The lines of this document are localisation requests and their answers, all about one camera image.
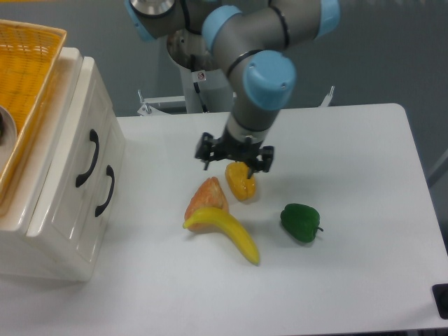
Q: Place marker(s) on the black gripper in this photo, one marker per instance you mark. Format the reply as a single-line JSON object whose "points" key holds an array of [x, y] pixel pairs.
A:
{"points": [[257, 159]]}

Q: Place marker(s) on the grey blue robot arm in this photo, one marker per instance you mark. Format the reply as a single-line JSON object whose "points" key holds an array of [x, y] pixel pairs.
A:
{"points": [[248, 49]]}

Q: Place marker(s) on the white drawer cabinet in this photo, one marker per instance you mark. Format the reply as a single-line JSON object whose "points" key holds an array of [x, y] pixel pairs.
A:
{"points": [[52, 256]]}

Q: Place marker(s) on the yellow toy bell pepper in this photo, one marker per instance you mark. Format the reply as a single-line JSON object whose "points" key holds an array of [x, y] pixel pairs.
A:
{"points": [[241, 186]]}

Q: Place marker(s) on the orange toy fruit wedge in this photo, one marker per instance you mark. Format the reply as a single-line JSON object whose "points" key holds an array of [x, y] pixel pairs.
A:
{"points": [[209, 194]]}

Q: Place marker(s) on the yellow toy banana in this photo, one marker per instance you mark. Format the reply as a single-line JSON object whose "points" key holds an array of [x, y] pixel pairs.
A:
{"points": [[231, 227]]}

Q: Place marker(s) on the green toy bell pepper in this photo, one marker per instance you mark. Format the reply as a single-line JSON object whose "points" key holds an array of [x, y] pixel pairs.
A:
{"points": [[301, 222]]}

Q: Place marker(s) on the yellow woven basket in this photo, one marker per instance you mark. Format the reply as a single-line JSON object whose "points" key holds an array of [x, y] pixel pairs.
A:
{"points": [[28, 56]]}

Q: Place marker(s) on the grey bowl in basket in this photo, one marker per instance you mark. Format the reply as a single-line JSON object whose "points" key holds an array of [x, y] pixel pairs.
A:
{"points": [[9, 136]]}

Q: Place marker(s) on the black table corner clamp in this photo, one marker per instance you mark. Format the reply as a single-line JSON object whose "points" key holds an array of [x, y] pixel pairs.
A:
{"points": [[440, 294]]}

